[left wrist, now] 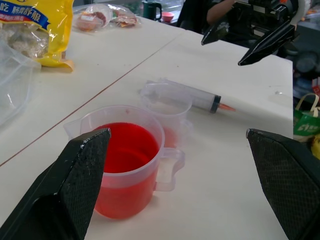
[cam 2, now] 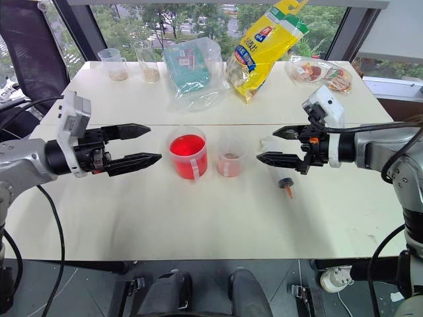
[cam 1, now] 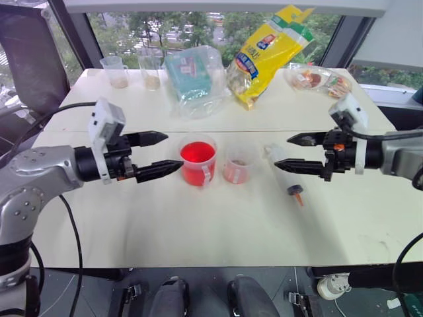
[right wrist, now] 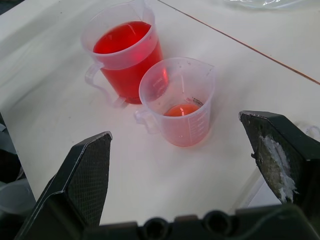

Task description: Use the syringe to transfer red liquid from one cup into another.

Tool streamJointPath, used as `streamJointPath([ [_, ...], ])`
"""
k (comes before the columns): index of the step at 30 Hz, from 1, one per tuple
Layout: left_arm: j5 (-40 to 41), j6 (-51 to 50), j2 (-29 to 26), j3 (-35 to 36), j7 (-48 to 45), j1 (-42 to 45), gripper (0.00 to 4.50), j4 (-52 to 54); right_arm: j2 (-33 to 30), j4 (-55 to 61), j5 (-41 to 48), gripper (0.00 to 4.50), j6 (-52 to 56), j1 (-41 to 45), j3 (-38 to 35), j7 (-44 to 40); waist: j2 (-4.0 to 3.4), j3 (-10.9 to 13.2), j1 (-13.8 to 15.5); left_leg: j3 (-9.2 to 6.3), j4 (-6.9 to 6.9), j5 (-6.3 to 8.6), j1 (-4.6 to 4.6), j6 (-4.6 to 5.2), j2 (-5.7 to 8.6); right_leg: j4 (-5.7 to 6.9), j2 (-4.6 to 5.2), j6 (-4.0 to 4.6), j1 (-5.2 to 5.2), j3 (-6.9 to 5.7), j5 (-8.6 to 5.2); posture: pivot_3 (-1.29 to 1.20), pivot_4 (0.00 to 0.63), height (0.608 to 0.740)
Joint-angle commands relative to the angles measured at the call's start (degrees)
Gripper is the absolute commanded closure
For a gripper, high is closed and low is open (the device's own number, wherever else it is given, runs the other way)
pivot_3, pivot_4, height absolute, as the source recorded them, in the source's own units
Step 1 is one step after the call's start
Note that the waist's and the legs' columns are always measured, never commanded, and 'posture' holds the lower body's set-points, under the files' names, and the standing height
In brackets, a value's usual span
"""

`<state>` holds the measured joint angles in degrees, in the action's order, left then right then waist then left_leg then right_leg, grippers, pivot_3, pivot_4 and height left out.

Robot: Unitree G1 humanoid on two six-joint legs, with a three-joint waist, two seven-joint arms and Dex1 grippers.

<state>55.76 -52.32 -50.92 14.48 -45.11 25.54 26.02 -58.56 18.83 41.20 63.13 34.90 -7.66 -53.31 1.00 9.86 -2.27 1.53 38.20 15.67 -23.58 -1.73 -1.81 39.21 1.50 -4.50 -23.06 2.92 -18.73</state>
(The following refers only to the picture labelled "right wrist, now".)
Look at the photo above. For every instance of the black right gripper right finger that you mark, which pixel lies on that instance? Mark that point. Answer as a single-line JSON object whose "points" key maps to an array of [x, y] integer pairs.
{"points": [[282, 152]]}

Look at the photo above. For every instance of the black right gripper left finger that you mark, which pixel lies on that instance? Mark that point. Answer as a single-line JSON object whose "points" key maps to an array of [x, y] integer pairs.
{"points": [[85, 175]]}

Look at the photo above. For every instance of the small clear plastic beaker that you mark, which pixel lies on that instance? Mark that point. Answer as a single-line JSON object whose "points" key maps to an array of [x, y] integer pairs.
{"points": [[182, 105]]}

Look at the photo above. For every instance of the large beaker with red liquid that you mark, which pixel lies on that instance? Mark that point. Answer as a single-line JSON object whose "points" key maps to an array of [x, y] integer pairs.
{"points": [[125, 53]]}

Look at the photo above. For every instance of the translucent plastic container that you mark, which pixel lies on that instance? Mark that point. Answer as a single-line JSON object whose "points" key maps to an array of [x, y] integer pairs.
{"points": [[12, 197]]}

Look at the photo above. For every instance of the clear plastic bag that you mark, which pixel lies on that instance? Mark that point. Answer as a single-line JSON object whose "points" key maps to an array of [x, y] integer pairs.
{"points": [[265, 3]]}

